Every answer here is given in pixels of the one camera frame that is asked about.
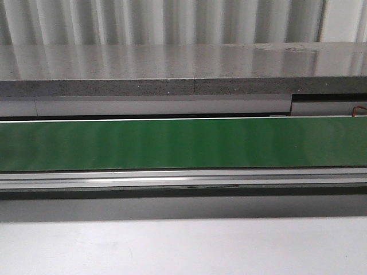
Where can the grey stone slab shelf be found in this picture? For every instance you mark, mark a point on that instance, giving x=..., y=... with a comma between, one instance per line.
x=183, y=70

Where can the green conveyor belt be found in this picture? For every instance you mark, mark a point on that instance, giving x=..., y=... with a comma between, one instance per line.
x=183, y=143

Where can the white pleated curtain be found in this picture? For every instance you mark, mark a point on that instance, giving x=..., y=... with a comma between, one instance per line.
x=180, y=22

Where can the aluminium conveyor front rail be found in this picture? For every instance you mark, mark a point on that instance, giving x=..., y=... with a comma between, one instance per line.
x=217, y=177

